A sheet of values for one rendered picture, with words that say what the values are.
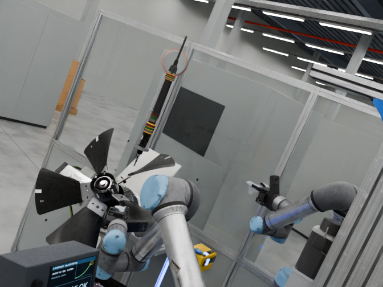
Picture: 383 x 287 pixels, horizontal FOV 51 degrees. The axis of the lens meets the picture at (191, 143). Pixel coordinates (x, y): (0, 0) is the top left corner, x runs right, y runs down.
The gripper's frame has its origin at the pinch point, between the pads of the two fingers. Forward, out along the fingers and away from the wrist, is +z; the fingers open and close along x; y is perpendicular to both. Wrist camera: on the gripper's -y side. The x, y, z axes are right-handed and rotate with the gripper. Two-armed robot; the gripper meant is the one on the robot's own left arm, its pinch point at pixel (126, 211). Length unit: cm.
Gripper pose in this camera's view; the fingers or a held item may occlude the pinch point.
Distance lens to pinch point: 181.2
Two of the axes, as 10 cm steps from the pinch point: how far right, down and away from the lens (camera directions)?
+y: -9.5, -2.7, -1.4
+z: -0.9, -1.9, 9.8
